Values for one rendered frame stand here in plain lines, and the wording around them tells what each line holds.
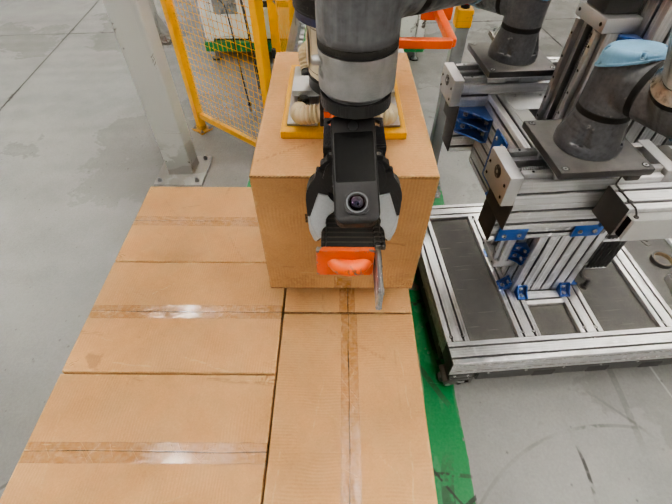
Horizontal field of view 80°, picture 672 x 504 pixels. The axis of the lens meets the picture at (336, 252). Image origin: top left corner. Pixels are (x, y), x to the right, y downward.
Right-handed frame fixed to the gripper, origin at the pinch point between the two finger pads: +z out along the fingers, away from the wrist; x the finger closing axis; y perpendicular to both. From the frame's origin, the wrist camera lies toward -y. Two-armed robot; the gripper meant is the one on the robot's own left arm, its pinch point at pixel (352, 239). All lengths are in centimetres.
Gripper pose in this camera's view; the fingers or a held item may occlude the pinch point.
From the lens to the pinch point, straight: 54.1
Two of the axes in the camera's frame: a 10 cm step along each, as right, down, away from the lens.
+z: 0.1, 6.5, 7.6
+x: -10.0, 0.1, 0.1
